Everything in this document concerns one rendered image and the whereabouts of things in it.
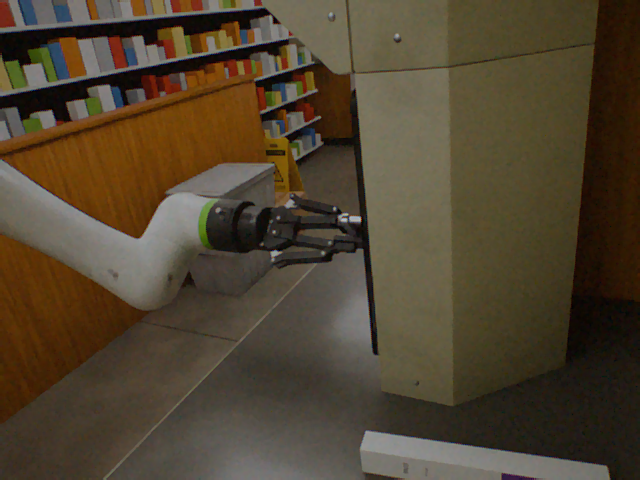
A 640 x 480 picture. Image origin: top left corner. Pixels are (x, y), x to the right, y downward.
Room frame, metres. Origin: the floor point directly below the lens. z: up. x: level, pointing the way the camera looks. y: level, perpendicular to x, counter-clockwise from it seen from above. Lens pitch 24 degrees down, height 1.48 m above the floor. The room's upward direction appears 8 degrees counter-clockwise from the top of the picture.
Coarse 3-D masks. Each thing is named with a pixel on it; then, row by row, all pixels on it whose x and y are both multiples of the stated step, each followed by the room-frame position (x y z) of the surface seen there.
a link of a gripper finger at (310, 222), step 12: (276, 216) 0.80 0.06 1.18; (288, 216) 0.80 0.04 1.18; (300, 216) 0.79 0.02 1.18; (312, 216) 0.78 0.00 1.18; (324, 216) 0.77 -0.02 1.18; (336, 216) 0.76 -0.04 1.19; (300, 228) 0.80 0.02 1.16; (312, 228) 0.79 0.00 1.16; (324, 228) 0.78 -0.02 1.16; (336, 228) 0.77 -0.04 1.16
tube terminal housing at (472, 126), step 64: (384, 0) 0.61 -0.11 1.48; (448, 0) 0.58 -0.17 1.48; (512, 0) 0.60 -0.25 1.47; (576, 0) 0.62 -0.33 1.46; (384, 64) 0.61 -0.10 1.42; (448, 64) 0.58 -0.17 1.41; (512, 64) 0.60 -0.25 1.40; (576, 64) 0.63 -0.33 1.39; (384, 128) 0.62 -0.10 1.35; (448, 128) 0.58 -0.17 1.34; (512, 128) 0.60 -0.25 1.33; (576, 128) 0.63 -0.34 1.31; (384, 192) 0.62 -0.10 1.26; (448, 192) 0.58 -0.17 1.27; (512, 192) 0.60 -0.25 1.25; (576, 192) 0.63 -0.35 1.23; (384, 256) 0.62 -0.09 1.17; (448, 256) 0.58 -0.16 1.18; (512, 256) 0.60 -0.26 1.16; (384, 320) 0.63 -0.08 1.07; (448, 320) 0.58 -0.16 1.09; (512, 320) 0.60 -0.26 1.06; (384, 384) 0.63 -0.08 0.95; (448, 384) 0.58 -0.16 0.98; (512, 384) 0.61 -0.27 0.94
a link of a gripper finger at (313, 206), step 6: (294, 198) 0.83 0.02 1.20; (300, 198) 0.82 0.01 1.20; (300, 204) 0.81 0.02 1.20; (306, 204) 0.81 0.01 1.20; (312, 204) 0.80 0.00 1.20; (318, 204) 0.80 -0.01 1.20; (324, 204) 0.79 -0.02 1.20; (330, 204) 0.79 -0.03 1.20; (306, 210) 0.82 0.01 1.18; (312, 210) 0.81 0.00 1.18; (318, 210) 0.80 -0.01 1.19; (324, 210) 0.79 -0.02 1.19; (330, 210) 0.78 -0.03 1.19; (336, 210) 0.77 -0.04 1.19
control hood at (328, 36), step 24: (264, 0) 0.68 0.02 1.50; (288, 0) 0.67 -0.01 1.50; (312, 0) 0.65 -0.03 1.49; (336, 0) 0.64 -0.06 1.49; (288, 24) 0.67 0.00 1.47; (312, 24) 0.66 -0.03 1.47; (336, 24) 0.64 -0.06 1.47; (312, 48) 0.66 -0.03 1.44; (336, 48) 0.64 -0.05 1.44; (336, 72) 0.65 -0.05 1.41
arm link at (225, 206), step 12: (216, 204) 0.85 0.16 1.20; (228, 204) 0.84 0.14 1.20; (240, 204) 0.83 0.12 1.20; (252, 204) 0.86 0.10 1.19; (216, 216) 0.82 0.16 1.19; (228, 216) 0.81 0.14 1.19; (240, 216) 0.82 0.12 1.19; (216, 228) 0.81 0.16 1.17; (228, 228) 0.80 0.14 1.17; (216, 240) 0.82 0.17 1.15; (228, 240) 0.80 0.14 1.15; (240, 252) 0.81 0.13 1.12
